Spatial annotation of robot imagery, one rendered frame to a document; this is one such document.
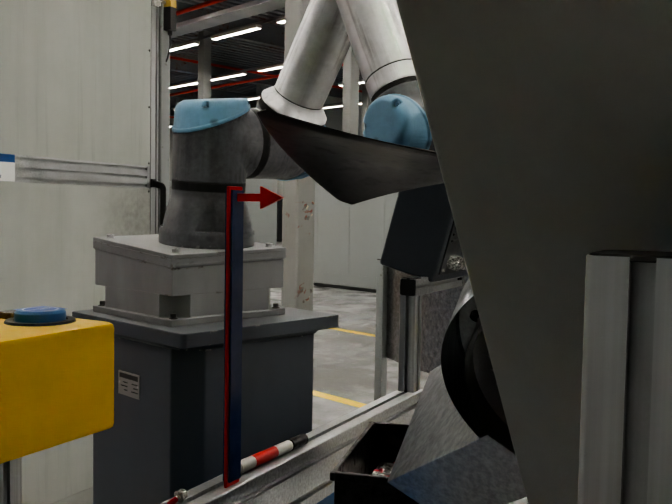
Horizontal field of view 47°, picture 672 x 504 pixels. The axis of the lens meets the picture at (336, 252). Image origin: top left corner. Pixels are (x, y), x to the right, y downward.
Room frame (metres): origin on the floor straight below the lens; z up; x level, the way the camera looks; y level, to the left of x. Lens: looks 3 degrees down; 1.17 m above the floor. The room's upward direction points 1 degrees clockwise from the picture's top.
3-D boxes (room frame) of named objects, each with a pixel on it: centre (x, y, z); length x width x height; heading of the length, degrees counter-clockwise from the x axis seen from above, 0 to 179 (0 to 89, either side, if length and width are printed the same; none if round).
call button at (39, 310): (0.62, 0.24, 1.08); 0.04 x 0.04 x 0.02
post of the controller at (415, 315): (1.31, -0.13, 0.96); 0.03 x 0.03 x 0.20; 61
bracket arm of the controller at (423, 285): (1.40, -0.18, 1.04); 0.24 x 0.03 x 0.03; 151
